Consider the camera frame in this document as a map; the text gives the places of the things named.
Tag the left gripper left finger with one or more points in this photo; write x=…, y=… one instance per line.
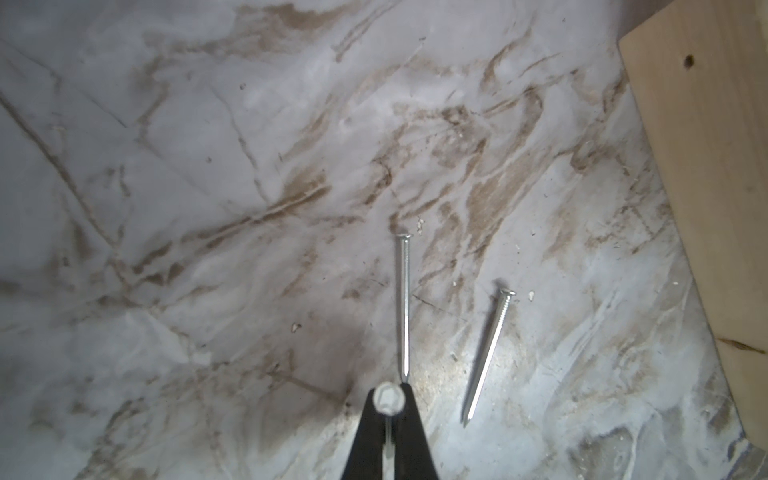
x=366, y=455

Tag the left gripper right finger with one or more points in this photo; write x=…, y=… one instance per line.
x=412, y=456

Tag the steel nail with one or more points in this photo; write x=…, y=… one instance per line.
x=486, y=349
x=389, y=401
x=404, y=304

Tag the wooden block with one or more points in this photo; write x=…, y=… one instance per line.
x=698, y=72

